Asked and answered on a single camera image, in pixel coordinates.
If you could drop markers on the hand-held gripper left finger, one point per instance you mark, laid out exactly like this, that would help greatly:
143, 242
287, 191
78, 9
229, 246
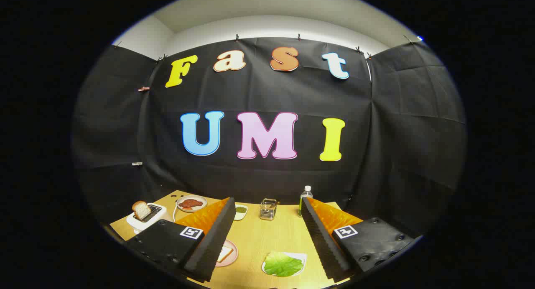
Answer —
213, 243

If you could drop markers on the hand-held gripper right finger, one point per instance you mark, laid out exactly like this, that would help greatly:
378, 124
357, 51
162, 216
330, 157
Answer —
322, 243

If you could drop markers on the green lettuce leaf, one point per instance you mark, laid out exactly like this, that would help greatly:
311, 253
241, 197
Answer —
282, 264

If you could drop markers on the toasted bread slice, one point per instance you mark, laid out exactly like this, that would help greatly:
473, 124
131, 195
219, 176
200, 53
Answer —
141, 209

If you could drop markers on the white bread slice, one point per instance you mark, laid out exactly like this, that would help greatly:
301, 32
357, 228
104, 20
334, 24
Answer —
225, 254

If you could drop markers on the white square plate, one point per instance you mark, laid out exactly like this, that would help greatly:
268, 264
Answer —
302, 256

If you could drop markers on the pink plate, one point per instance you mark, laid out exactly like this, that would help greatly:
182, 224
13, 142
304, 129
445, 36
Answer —
232, 259

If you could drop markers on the white round plate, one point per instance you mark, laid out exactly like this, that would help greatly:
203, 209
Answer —
200, 207

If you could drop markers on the white divided bean dish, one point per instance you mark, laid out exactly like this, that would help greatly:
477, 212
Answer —
240, 214

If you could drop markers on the brown meat slices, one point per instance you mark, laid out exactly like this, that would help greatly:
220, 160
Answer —
191, 203

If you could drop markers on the green label plastic bottle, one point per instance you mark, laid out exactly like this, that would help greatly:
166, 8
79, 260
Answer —
305, 197

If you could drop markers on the white toaster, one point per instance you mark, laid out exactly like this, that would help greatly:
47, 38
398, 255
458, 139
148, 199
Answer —
138, 224

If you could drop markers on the black backdrop cloth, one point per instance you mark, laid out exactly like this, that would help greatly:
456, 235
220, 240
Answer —
259, 92

